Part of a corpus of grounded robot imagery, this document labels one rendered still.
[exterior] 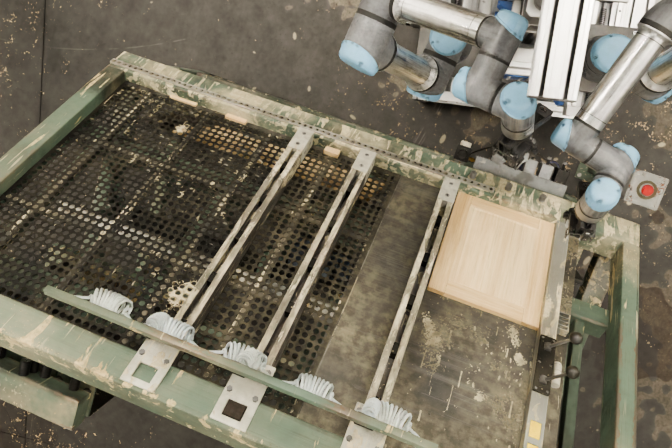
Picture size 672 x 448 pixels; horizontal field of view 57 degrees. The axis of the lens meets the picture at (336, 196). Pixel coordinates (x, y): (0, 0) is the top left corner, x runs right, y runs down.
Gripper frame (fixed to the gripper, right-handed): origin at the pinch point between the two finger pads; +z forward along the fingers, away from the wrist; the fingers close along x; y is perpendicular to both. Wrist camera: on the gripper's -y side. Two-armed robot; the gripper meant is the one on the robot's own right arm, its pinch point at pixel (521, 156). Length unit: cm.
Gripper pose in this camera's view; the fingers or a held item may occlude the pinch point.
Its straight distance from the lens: 173.7
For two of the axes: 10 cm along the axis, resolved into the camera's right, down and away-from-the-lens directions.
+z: 2.4, 3.7, 9.0
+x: 7.0, 5.8, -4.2
